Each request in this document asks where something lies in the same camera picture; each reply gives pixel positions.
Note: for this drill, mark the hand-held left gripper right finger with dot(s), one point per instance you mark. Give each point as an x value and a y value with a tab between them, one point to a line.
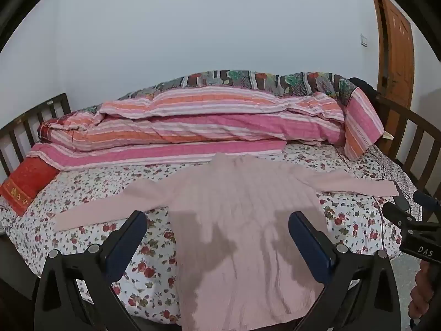
308	238

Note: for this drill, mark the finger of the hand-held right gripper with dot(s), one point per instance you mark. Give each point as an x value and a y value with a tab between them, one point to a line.
427	200
399	215

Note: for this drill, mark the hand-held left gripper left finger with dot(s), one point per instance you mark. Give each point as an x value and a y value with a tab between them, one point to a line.
128	236

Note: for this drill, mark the pink knitted sweater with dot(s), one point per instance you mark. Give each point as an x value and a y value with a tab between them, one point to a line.
234	207

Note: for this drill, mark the person's right hand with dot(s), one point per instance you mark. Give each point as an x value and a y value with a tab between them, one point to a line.
422	289

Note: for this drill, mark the floral bed sheet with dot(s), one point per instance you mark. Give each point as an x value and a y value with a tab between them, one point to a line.
103	186

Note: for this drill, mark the red pillow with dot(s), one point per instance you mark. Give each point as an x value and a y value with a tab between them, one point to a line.
26	186

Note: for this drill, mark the black garment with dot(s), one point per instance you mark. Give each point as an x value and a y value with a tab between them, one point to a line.
363	88

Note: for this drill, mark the pink orange striped quilt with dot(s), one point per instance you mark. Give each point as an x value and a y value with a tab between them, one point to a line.
206	127

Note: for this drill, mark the brown wooden door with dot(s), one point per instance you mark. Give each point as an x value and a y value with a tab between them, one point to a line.
398	48

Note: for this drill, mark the dark wooden headboard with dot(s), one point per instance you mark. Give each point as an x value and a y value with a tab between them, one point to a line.
20	124

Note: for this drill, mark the dark floral patterned quilt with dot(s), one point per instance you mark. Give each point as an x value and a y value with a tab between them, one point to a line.
262	79

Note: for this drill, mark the white light switch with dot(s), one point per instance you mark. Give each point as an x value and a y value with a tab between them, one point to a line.
363	39

